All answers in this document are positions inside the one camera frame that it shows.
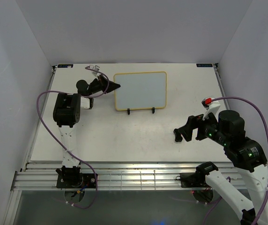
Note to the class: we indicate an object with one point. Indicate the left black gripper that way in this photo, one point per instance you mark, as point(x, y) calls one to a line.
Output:
point(106, 86)

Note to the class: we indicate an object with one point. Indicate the yellow framed whiteboard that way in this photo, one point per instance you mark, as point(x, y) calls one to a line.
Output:
point(140, 91)

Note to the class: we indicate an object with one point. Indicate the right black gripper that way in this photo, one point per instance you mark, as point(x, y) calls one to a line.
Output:
point(193, 122)

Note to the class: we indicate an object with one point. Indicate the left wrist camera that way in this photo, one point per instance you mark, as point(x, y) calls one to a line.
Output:
point(94, 69)

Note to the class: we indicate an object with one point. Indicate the left blue corner label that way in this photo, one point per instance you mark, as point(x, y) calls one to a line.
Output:
point(65, 66)

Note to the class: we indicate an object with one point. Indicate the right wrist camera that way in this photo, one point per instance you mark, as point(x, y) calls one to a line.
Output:
point(211, 106)

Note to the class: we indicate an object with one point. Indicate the black bone-shaped eraser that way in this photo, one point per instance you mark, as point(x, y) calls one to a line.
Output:
point(178, 136)

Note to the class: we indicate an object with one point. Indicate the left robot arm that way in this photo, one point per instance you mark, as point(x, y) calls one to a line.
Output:
point(66, 114)

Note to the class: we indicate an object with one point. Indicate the wire whiteboard stand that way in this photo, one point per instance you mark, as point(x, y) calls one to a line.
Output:
point(140, 110)

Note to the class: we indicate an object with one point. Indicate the blue corner label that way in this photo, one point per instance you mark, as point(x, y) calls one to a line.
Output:
point(65, 66)
point(204, 65)

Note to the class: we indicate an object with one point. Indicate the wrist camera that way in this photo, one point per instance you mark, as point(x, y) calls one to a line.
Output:
point(211, 106)
point(94, 69)

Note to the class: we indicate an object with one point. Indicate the right blue corner label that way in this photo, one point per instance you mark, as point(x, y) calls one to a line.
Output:
point(204, 65)

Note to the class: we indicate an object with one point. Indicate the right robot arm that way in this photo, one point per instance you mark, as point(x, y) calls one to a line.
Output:
point(246, 155)

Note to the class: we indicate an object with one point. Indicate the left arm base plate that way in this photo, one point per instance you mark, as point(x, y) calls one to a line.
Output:
point(87, 181)

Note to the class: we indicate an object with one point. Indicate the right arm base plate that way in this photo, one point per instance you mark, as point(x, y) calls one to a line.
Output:
point(190, 180)

